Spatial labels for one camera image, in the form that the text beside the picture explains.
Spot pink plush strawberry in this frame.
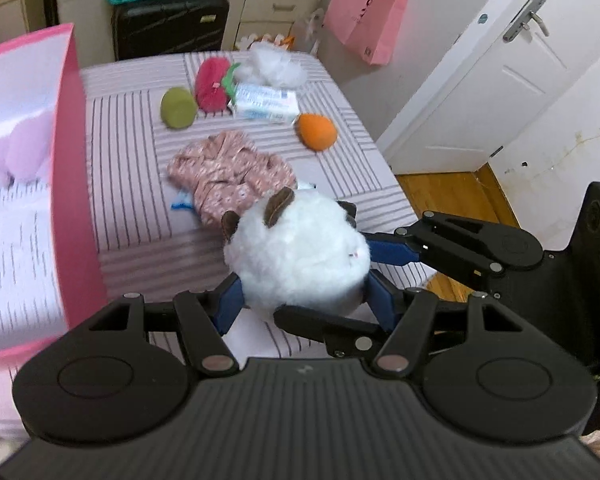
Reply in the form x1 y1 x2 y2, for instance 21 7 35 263
194 56 242 113

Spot white plush toy brown ears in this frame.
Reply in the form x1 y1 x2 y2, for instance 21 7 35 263
221 186 372 317

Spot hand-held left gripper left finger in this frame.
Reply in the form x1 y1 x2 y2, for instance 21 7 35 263
87 275 244 378

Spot orange round plush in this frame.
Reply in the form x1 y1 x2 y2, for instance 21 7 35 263
296 112 338 152

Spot colourful gift bag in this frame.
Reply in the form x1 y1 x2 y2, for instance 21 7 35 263
235 32 296 53

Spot pink shopping bag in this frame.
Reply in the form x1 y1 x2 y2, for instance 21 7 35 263
322 0 409 66

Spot black suitcase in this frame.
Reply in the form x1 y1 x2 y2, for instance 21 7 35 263
111 0 230 61

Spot green round plush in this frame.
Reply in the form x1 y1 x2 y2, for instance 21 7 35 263
160 86 197 130

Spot white door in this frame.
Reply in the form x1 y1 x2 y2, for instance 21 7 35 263
377 0 600 176

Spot pink floral garment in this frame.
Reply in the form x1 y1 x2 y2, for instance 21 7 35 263
167 130 298 228

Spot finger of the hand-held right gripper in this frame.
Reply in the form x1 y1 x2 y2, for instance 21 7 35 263
273 304 388 358
367 211 507 279

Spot pink storage box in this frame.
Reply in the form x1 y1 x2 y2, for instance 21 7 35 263
0 22 111 441

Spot white tissue pack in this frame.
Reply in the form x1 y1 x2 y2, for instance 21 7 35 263
228 82 301 125

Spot pale lilac soft item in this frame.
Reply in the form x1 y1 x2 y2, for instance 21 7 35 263
0 115 56 186

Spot silver door handle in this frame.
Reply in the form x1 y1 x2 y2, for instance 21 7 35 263
502 0 551 43

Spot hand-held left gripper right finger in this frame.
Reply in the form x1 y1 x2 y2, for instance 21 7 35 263
364 270 526 380

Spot striped bed sheet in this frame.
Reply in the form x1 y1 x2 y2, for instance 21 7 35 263
77 50 438 361

